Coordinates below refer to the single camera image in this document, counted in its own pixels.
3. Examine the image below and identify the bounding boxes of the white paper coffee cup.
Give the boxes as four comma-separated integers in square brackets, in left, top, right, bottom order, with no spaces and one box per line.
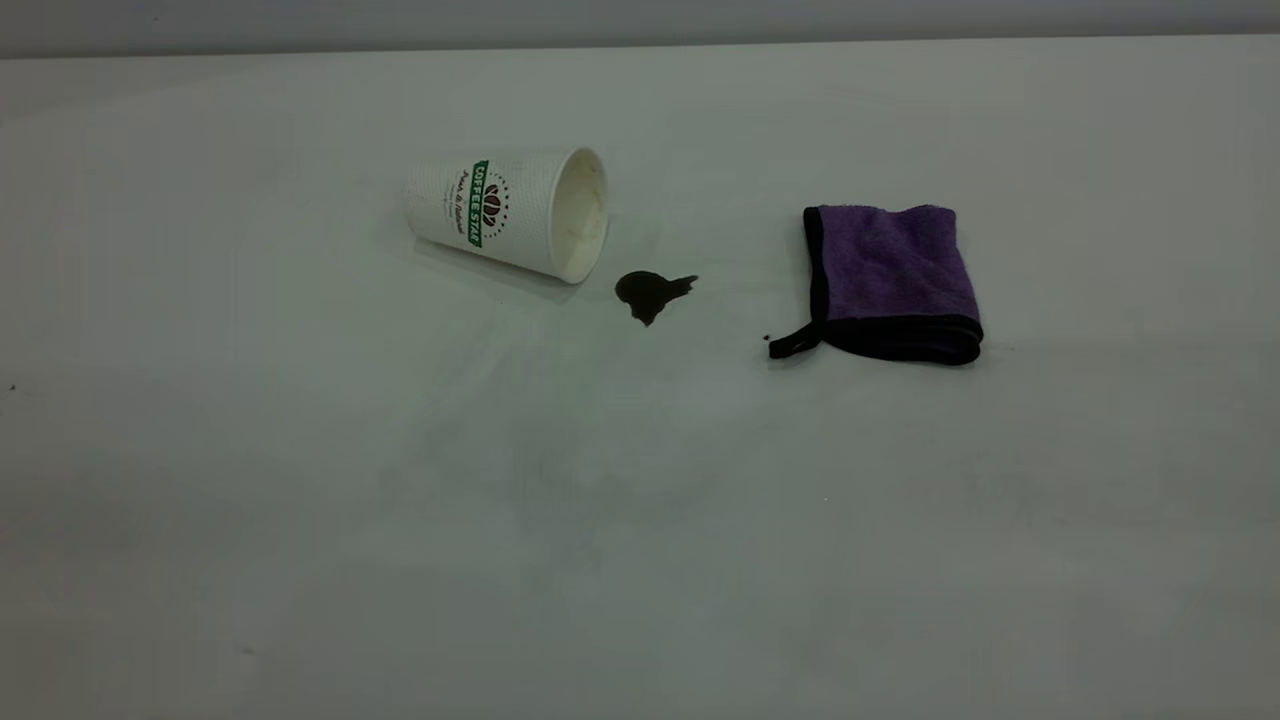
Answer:
[402,146,609,286]

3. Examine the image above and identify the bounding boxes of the purple microfiber cloth black trim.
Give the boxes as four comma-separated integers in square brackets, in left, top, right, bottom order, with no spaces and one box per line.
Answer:
[767,204,985,367]

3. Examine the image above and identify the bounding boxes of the dark coffee spill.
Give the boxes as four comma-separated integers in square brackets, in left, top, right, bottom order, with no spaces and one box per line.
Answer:
[614,270,700,328]

